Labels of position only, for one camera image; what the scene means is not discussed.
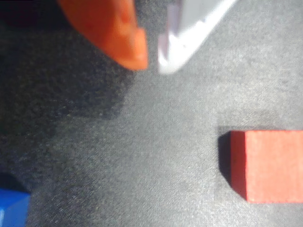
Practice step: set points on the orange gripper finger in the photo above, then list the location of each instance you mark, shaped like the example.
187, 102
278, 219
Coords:
106, 28

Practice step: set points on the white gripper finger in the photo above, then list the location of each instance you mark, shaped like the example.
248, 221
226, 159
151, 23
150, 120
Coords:
191, 28

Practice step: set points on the red wooden cube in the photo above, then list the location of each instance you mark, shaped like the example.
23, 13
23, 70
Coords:
272, 165

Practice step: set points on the blue wooden cube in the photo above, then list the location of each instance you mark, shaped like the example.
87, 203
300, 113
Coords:
13, 208

